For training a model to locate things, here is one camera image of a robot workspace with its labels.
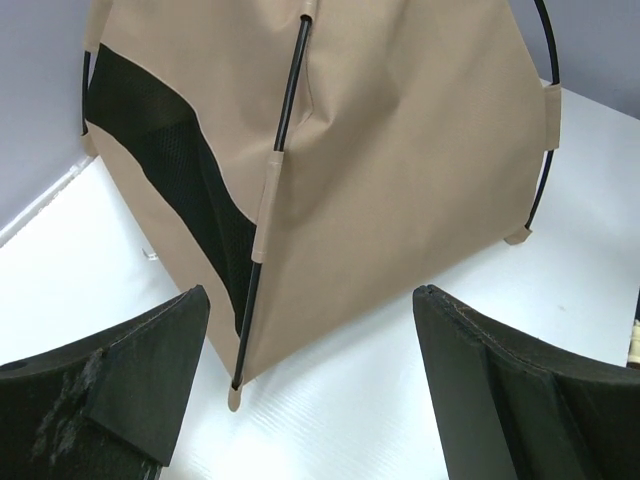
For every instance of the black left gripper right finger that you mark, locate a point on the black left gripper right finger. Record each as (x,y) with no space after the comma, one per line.
(511,406)

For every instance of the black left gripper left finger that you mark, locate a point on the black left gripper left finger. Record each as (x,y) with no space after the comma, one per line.
(108,406)

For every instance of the black tent pole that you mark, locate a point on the black tent pole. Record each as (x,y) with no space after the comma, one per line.
(442,93)
(265,214)

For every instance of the white chess piece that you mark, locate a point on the white chess piece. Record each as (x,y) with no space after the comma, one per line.
(633,357)

